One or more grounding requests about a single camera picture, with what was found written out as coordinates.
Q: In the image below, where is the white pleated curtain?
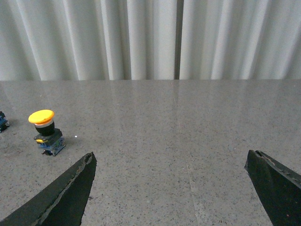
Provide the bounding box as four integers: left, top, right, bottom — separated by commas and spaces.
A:
0, 0, 301, 81

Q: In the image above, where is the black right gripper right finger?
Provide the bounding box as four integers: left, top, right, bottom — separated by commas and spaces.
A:
245, 150, 301, 226

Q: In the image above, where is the green mushroom push button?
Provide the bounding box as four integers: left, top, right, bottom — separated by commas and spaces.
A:
0, 111, 10, 133

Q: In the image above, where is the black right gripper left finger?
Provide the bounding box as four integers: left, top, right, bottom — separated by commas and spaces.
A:
0, 153, 97, 226

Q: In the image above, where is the yellow mushroom push button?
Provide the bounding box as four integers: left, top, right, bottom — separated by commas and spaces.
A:
28, 109, 66, 156

